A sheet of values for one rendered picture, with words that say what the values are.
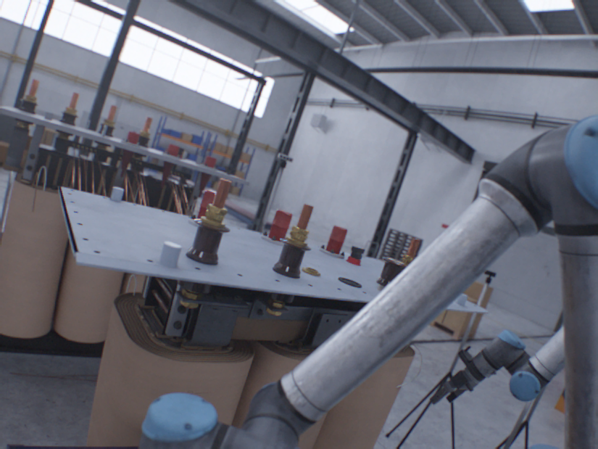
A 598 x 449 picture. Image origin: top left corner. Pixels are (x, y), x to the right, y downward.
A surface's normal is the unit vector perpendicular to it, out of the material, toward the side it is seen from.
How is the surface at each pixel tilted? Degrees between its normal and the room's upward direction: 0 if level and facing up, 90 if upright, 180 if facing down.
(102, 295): 90
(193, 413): 5
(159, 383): 90
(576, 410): 118
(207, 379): 90
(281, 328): 90
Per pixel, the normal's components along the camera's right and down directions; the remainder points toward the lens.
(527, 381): -0.61, -0.04
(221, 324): 0.59, 0.29
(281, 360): -0.07, 0.09
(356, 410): 0.21, 0.18
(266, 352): -0.43, -0.04
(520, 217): -0.48, 0.63
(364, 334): -0.43, -0.31
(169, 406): 0.23, -0.97
